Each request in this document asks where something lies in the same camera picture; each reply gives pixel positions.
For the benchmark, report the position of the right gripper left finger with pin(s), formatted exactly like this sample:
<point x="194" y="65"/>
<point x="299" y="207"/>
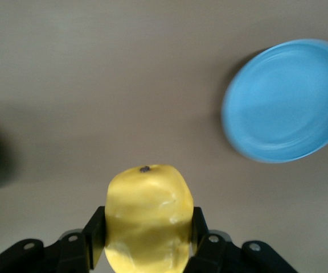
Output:
<point x="73" y="253"/>

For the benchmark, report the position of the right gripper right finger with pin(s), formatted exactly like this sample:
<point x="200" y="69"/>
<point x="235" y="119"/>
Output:
<point x="209" y="253"/>

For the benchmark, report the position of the yellow potato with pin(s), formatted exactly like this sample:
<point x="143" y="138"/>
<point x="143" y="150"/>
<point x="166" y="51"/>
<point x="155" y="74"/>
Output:
<point x="149" y="219"/>

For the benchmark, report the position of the light blue plate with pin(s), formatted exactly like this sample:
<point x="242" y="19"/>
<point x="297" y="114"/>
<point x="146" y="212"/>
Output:
<point x="286" y="102"/>

